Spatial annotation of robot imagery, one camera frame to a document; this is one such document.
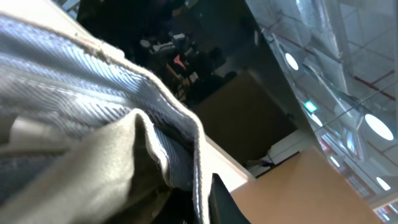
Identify khaki green shorts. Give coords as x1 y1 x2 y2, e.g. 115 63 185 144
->
1 1 211 223

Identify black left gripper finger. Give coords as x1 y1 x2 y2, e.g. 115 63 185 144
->
209 173 251 224

